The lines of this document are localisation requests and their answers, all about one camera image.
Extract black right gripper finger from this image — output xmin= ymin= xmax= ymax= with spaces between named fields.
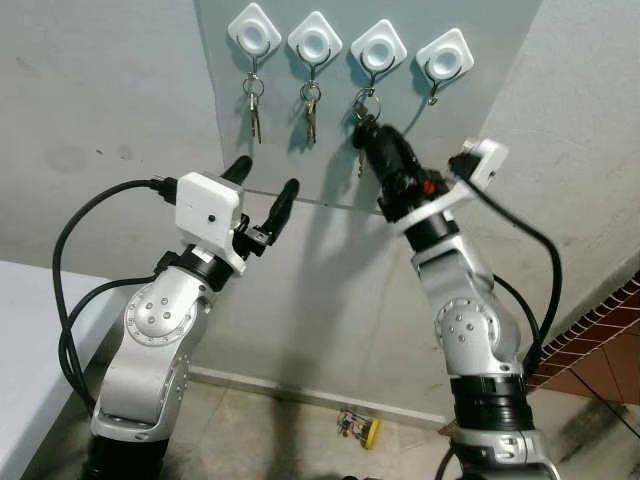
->
xmin=351 ymin=115 xmax=390 ymax=180
xmin=365 ymin=119 xmax=418 ymax=168

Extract silver keys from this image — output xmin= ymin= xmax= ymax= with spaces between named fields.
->
xmin=352 ymin=90 xmax=384 ymax=179

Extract hanging silver key bunch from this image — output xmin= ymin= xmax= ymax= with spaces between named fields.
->
xmin=300 ymin=80 xmax=324 ymax=149
xmin=243 ymin=72 xmax=267 ymax=146

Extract small yellow floor object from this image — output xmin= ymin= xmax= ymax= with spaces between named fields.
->
xmin=337 ymin=408 xmax=382 ymax=449

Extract grey wall panel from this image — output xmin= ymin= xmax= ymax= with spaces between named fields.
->
xmin=193 ymin=0 xmax=547 ymax=219

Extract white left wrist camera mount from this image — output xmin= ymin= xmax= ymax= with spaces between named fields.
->
xmin=175 ymin=172 xmax=247 ymax=276

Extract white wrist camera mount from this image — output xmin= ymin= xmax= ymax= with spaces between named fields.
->
xmin=383 ymin=138 xmax=509 ymax=236
xmin=175 ymin=172 xmax=247 ymax=276

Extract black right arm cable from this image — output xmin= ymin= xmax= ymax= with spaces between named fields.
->
xmin=450 ymin=150 xmax=563 ymax=386

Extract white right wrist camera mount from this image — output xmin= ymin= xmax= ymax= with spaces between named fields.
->
xmin=383 ymin=138 xmax=509 ymax=236

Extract white square wall hook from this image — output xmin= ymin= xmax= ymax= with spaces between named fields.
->
xmin=350 ymin=18 xmax=408 ymax=96
xmin=415 ymin=27 xmax=475 ymax=107
xmin=227 ymin=2 xmax=283 ymax=76
xmin=287 ymin=10 xmax=344 ymax=86

